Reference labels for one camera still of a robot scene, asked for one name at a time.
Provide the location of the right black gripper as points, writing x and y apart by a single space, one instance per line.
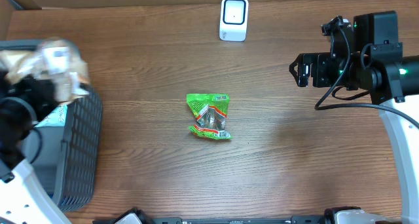
318 61

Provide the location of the green snack packet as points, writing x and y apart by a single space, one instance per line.
210 112

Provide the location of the beige cookie snack bag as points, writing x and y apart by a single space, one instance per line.
56 60

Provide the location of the teal snack packet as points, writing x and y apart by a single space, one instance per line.
56 118

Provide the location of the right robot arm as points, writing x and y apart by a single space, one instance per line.
366 68

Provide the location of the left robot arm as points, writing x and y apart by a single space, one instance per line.
23 105

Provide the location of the white barcode scanner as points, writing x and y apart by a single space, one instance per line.
233 20

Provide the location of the grey plastic shopping basket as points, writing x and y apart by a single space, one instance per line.
64 158

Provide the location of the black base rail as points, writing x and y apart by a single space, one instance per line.
347 214

